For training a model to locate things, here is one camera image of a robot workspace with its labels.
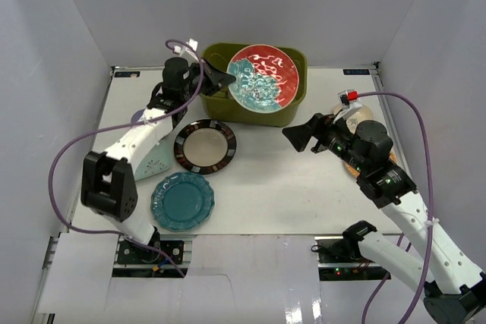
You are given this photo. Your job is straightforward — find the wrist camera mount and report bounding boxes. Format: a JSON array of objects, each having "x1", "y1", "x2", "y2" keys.
[
  {"x1": 166, "y1": 39, "x2": 199, "y2": 64},
  {"x1": 334, "y1": 90, "x2": 362, "y2": 123}
]

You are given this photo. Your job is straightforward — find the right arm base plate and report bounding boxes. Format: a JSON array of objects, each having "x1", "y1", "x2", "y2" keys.
[{"x1": 311, "y1": 237, "x2": 388, "y2": 282}]

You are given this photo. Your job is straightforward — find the cream square dish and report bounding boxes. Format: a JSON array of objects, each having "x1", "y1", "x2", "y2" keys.
[{"x1": 333, "y1": 104, "x2": 374, "y2": 133}]

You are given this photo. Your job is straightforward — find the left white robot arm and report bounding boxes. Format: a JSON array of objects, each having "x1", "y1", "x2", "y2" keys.
[{"x1": 80, "y1": 57, "x2": 236, "y2": 263}]

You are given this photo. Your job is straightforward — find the lavender square dish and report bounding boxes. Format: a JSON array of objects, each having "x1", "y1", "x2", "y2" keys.
[{"x1": 131, "y1": 109, "x2": 147, "y2": 126}]

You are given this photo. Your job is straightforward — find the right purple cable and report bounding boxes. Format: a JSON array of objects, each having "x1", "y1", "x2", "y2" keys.
[{"x1": 356, "y1": 91, "x2": 436, "y2": 324}]

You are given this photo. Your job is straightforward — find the red and teal floral plate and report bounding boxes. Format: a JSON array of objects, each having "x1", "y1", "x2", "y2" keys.
[{"x1": 226, "y1": 44, "x2": 301, "y2": 114}]

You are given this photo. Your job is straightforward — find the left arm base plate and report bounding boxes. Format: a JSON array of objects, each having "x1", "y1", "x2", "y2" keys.
[{"x1": 115, "y1": 239, "x2": 185, "y2": 266}]

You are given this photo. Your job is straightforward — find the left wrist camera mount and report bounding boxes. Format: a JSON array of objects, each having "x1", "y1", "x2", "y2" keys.
[{"x1": 166, "y1": 39, "x2": 199, "y2": 64}]

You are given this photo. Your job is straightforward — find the black rimmed beige plate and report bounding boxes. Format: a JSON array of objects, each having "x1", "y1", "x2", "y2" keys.
[{"x1": 173, "y1": 119, "x2": 237, "y2": 175}]

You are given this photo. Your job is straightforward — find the orange woven round plate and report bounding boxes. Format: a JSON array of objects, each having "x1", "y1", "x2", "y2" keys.
[{"x1": 344, "y1": 152, "x2": 397, "y2": 178}]

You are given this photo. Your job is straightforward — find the olive green plastic bin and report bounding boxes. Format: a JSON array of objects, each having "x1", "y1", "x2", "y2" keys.
[{"x1": 200, "y1": 42, "x2": 308, "y2": 127}]

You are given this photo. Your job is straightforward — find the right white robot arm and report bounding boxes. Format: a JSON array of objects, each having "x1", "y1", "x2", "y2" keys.
[{"x1": 282, "y1": 113, "x2": 485, "y2": 323}]

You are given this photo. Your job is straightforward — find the teal scalloped plate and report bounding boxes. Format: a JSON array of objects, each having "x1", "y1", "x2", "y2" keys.
[{"x1": 150, "y1": 172, "x2": 215, "y2": 232}]

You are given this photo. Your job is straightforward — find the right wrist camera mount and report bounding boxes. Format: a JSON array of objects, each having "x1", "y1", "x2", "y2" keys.
[{"x1": 334, "y1": 90, "x2": 362, "y2": 123}]

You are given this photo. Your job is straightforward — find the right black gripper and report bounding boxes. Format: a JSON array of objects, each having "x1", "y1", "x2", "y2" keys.
[{"x1": 282, "y1": 110, "x2": 367, "y2": 175}]

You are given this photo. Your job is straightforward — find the mint green square plate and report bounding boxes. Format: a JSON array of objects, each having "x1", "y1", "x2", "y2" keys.
[{"x1": 134, "y1": 139, "x2": 174, "y2": 181}]

